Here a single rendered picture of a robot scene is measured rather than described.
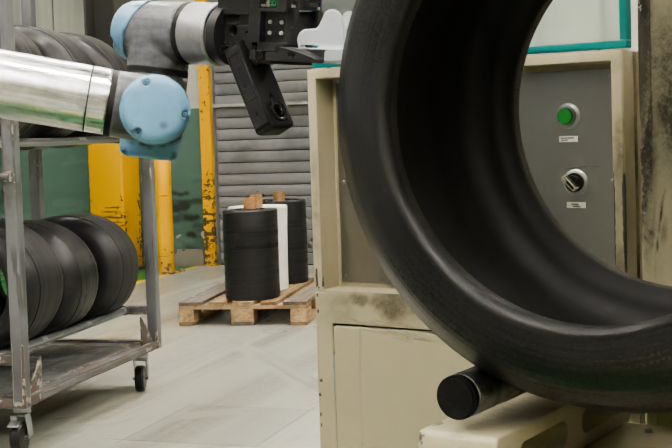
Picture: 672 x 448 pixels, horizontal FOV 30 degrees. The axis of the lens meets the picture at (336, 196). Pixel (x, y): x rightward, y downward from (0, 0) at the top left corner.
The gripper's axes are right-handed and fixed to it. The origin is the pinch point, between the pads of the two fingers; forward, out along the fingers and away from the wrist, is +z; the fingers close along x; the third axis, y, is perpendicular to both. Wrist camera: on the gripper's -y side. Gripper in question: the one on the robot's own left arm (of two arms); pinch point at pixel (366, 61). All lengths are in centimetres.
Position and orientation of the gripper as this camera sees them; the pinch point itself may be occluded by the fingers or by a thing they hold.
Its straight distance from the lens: 138.6
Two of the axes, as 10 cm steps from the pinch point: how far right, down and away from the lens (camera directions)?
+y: 0.5, -9.9, -1.2
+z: 8.3, 1.1, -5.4
